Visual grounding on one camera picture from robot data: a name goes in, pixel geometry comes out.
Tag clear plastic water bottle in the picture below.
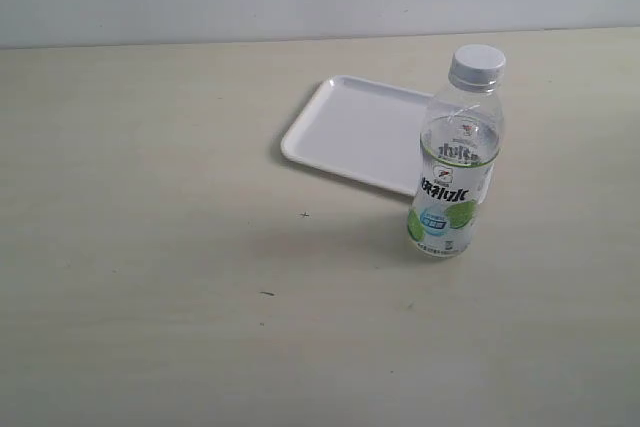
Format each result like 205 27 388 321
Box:
407 74 504 258

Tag white bottle cap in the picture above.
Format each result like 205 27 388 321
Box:
449 44 506 88

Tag white rectangular tray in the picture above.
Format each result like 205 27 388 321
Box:
280 75 431 197

